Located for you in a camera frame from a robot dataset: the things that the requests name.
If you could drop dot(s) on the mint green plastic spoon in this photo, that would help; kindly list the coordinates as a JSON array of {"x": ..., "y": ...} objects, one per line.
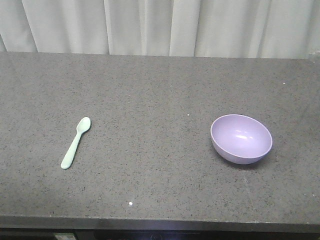
[{"x": 83, "y": 126}]

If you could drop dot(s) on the lilac plastic bowl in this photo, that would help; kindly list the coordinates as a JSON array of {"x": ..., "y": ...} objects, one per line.
[{"x": 240, "y": 139}]

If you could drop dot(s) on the black disinfection cabinet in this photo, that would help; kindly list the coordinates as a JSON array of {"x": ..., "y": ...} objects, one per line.
[{"x": 190, "y": 235}]

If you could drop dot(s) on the green energy label sticker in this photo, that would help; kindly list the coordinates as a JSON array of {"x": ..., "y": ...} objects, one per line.
[{"x": 64, "y": 236}]

